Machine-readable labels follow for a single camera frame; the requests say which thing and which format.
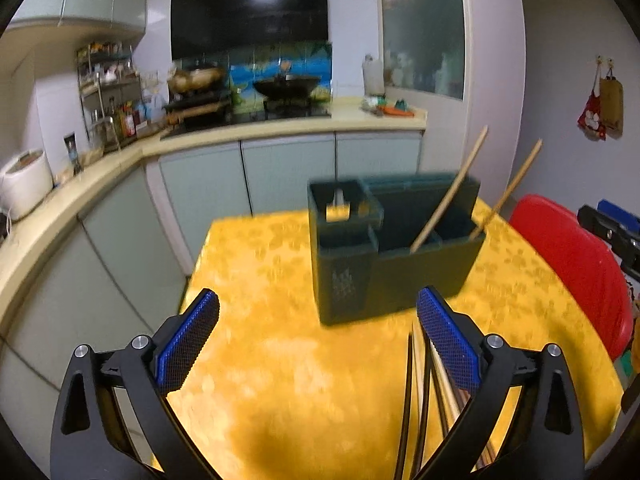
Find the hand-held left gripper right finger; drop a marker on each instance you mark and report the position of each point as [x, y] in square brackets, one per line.
[447, 340]

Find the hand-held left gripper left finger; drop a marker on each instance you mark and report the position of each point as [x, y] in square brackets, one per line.
[187, 340]

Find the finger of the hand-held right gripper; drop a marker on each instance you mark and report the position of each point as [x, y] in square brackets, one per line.
[607, 234]
[620, 212]

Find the dark green utensil holder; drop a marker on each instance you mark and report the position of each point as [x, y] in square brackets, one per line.
[415, 270]

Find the red plastic chair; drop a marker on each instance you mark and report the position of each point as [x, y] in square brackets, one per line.
[565, 250]

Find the yellow floral tablecloth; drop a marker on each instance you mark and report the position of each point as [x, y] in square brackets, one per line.
[280, 320]

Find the hanging red and brown cloths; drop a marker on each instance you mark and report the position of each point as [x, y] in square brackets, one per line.
[592, 115]

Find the brown wooden chopstick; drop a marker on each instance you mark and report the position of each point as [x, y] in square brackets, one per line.
[515, 180]

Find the brown hanging bag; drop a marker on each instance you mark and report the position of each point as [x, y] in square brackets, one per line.
[612, 105]

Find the red label sauce bottle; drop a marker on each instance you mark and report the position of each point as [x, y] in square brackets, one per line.
[130, 122]

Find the white rice cooker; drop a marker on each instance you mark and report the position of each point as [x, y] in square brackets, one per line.
[25, 182]

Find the orange vegetable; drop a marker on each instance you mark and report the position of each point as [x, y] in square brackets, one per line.
[400, 112]

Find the black stove top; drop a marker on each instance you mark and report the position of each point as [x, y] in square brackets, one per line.
[260, 117]

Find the beige kitchen countertop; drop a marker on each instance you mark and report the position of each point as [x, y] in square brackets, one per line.
[280, 125]

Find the golden wok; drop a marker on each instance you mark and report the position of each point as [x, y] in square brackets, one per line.
[195, 80]

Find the metal spice rack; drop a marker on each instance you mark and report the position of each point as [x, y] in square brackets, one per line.
[100, 85]

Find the black wok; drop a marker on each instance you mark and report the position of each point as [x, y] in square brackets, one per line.
[285, 87]

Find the white plastic jug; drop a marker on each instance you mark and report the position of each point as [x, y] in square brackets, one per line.
[372, 77]

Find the colourful landscape backsplash panel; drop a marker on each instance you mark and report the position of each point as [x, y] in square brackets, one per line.
[300, 67]

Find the black range hood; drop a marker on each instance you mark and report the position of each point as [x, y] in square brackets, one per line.
[250, 10]

